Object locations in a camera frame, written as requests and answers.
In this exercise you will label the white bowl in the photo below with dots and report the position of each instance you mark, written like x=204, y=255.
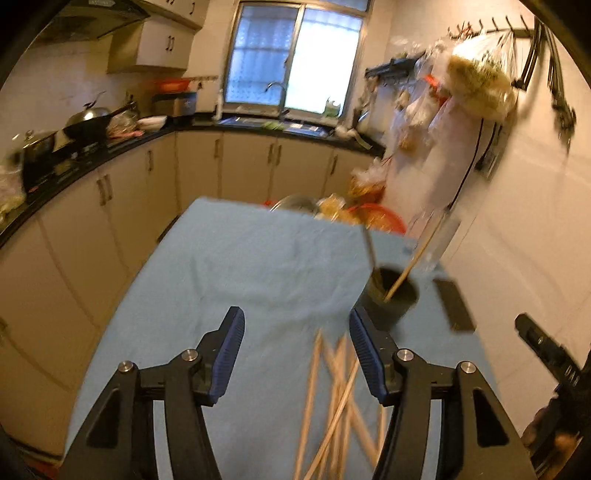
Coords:
x=152, y=122

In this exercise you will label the kitchen window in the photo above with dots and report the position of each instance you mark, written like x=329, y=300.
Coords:
x=258, y=55

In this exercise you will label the black kitchen countertop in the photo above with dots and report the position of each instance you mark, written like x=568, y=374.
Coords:
x=351, y=142

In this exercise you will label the clear plastic food bag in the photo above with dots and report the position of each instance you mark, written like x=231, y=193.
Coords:
x=367, y=182

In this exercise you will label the metal cooking pot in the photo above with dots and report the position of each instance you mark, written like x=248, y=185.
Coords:
x=39, y=152

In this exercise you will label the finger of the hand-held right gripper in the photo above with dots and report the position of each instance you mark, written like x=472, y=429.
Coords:
x=545, y=348

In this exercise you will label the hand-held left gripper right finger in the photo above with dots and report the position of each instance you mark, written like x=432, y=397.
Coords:
x=367, y=360

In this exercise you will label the clear plastic bottle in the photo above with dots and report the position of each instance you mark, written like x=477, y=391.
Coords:
x=445, y=240

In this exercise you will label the small cream wall cabinet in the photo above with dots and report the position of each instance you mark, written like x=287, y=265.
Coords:
x=157, y=46

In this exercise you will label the cream wall cabinet row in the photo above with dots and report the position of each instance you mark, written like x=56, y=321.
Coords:
x=184, y=9

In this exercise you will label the black phone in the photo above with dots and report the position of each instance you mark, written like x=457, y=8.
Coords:
x=455, y=304

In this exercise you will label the metal countertop box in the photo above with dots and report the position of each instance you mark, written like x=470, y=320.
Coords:
x=175, y=104

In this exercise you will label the black wall rack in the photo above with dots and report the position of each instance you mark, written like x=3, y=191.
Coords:
x=392, y=69

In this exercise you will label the person's right hand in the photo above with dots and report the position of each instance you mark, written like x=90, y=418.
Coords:
x=565, y=445

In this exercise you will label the black hook rail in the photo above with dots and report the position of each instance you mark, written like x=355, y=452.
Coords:
x=526, y=60

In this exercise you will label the white bottle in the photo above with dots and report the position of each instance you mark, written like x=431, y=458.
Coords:
x=219, y=106

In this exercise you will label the yellow food bag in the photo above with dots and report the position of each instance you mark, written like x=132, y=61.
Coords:
x=334, y=207

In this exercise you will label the metal wok lid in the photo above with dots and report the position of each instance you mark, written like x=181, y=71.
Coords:
x=87, y=113

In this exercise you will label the bunch of chopsticks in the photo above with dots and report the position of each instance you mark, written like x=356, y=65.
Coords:
x=310, y=397

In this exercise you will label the kitchen sink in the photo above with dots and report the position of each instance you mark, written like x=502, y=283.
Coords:
x=249, y=123

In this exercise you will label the metal faucet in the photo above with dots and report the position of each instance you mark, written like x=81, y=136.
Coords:
x=285, y=99

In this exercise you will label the wall socket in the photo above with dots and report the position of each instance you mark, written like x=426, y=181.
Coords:
x=489, y=161

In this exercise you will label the black wok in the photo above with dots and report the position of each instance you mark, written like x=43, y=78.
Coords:
x=90, y=127

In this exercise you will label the orange red basin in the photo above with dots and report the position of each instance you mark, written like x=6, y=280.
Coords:
x=171, y=85

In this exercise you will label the metal bowl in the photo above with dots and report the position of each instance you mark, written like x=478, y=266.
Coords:
x=295, y=203

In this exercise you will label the cream base cabinets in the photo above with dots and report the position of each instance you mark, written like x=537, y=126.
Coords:
x=249, y=166

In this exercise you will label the wall utensil rail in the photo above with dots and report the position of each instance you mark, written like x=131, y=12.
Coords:
x=201, y=78

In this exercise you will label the black range hood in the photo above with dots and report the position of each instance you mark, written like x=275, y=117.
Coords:
x=92, y=21

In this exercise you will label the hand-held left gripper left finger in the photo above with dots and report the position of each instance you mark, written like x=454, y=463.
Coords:
x=228, y=355

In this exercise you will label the long wooden chopstick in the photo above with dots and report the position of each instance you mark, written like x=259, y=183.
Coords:
x=413, y=263
x=371, y=251

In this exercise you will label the dark grey utensil holder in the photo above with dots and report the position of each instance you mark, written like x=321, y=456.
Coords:
x=392, y=314

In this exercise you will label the hanging plastic bags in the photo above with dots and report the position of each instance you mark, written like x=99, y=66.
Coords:
x=420, y=115

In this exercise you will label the crumpled plastic bag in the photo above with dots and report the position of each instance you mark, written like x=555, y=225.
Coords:
x=122, y=124

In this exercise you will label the red plastic basin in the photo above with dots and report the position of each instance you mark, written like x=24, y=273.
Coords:
x=383, y=217

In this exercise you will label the large bag of noodles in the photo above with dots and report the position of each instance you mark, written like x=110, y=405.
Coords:
x=480, y=78

